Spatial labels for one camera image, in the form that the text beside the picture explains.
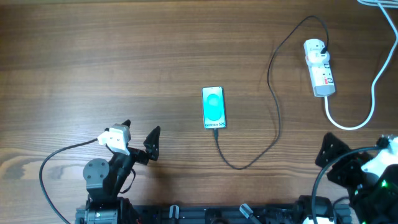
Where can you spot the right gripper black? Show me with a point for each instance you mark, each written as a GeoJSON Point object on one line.
{"type": "Point", "coordinates": [347, 166]}

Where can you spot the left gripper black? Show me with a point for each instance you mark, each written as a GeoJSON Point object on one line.
{"type": "Point", "coordinates": [135, 152]}

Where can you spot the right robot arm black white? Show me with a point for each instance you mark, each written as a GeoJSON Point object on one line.
{"type": "Point", "coordinates": [369, 174]}

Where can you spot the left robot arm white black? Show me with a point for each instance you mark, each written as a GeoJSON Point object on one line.
{"type": "Point", "coordinates": [104, 179]}

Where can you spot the white USB charger plug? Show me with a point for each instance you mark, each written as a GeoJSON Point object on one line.
{"type": "Point", "coordinates": [313, 53]}

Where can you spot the white power strip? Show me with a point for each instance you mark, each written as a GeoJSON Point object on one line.
{"type": "Point", "coordinates": [322, 80]}

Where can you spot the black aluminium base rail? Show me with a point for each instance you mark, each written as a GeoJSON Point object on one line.
{"type": "Point", "coordinates": [277, 213]}

